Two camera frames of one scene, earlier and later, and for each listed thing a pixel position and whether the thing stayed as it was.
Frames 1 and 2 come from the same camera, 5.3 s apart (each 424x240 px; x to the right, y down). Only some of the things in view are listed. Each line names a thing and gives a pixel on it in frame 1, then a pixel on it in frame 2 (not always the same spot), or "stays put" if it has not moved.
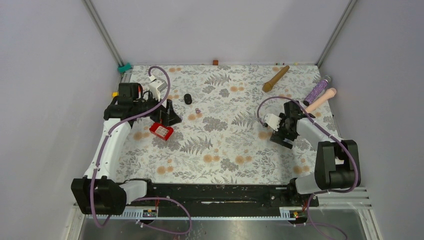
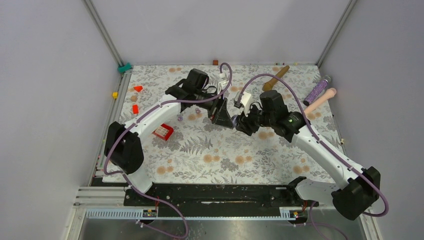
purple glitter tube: x=315 y=92 stays put
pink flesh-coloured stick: x=330 y=94 stays put
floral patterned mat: x=221 y=136 stays put
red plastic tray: x=161 y=131 stays put
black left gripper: x=166 y=116 → x=223 y=118
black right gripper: x=277 y=136 → x=243 y=121
